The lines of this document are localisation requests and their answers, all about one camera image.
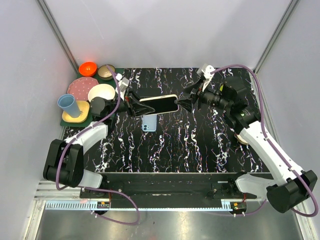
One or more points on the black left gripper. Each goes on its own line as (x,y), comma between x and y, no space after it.
(128,102)

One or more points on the dark blue phone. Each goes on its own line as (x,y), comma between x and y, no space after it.
(148,92)

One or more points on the aluminium corner post right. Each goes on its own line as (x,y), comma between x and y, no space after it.
(276,34)

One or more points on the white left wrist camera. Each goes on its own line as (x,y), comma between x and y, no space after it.
(123,84)

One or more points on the aluminium corner post left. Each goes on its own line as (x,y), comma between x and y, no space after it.
(48,15)

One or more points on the pink dotted plate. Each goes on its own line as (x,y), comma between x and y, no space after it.
(80,88)

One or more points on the yellow square plate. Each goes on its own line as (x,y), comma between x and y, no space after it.
(84,108)

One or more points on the white bowl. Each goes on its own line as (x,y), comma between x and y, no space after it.
(104,91)

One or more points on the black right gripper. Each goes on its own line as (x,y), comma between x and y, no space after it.
(186,103)

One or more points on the aluminium front rail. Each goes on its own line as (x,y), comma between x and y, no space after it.
(77,200)

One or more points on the light blue cup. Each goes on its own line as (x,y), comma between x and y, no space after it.
(68,103)

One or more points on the brown patterned bowl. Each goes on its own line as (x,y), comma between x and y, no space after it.
(104,72)

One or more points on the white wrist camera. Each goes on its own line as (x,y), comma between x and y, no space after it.
(206,72)
(123,84)

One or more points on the cream floral bowl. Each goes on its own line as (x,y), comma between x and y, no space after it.
(241,140)

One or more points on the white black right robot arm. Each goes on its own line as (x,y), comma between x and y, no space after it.
(290,184)

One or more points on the orange bowl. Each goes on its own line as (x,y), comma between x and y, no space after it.
(88,69)

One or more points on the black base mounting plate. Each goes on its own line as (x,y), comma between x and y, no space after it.
(174,190)

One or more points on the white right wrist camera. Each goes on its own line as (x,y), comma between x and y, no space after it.
(206,72)

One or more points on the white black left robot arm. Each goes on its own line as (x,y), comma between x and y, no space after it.
(65,159)

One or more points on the aluminium corner post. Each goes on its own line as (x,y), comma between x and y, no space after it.
(276,34)
(48,15)

